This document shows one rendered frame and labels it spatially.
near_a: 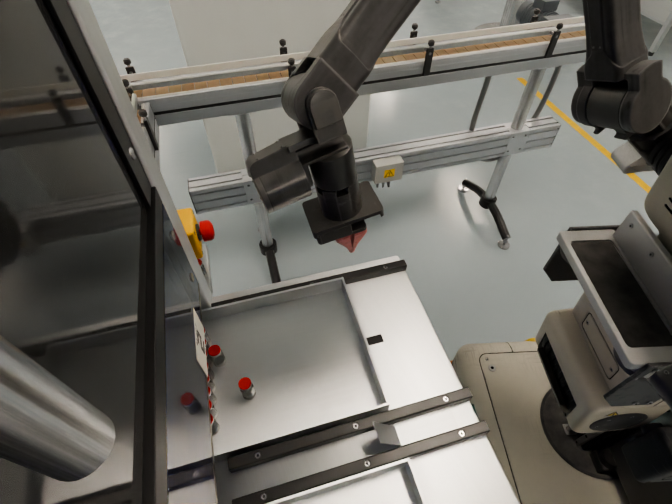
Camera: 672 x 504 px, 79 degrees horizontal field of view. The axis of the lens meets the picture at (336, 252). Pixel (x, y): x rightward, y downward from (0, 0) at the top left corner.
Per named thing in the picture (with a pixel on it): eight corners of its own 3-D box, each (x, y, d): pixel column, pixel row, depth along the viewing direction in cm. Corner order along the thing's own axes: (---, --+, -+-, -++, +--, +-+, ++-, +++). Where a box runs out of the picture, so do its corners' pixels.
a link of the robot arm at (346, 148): (359, 141, 46) (338, 117, 50) (304, 165, 45) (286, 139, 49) (365, 185, 52) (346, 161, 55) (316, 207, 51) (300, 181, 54)
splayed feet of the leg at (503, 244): (499, 251, 204) (508, 232, 193) (454, 187, 234) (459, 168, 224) (513, 248, 205) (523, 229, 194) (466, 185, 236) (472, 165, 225)
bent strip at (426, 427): (376, 453, 63) (379, 442, 59) (370, 433, 65) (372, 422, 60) (459, 428, 66) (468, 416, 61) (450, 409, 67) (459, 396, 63)
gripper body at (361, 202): (304, 211, 60) (291, 173, 54) (369, 188, 60) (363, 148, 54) (315, 242, 56) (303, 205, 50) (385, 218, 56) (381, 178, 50)
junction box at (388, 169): (374, 184, 167) (376, 167, 160) (370, 177, 170) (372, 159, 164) (401, 179, 169) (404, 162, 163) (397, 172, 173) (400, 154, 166)
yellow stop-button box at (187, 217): (164, 266, 77) (151, 241, 71) (164, 239, 81) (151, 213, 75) (205, 258, 78) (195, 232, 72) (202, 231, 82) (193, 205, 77)
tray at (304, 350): (175, 474, 61) (168, 469, 59) (171, 327, 77) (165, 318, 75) (387, 411, 67) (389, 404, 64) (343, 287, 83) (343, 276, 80)
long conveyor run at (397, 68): (57, 144, 120) (25, 95, 108) (64, 116, 130) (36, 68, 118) (601, 62, 154) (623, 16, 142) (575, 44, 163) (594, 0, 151)
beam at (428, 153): (196, 214, 160) (188, 191, 151) (195, 201, 165) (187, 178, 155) (550, 147, 188) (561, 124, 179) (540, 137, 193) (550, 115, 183)
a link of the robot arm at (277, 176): (334, 82, 42) (311, 77, 49) (230, 125, 40) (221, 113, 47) (365, 186, 48) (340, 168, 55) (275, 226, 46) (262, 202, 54)
